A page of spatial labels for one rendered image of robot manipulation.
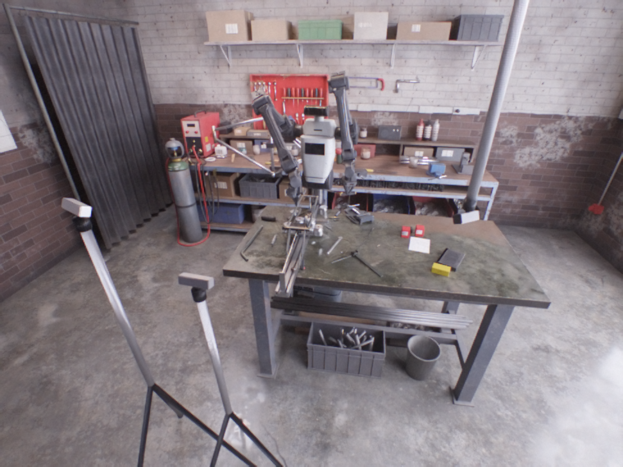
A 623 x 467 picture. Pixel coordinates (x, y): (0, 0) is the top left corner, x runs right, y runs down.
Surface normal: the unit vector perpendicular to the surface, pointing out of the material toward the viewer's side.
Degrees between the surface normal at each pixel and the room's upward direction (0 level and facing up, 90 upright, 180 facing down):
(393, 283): 0
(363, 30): 88
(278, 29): 90
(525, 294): 0
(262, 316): 90
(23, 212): 90
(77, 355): 0
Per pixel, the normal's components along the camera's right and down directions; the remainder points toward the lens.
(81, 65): 0.52, 0.44
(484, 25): -0.16, 0.49
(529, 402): 0.00, -0.87
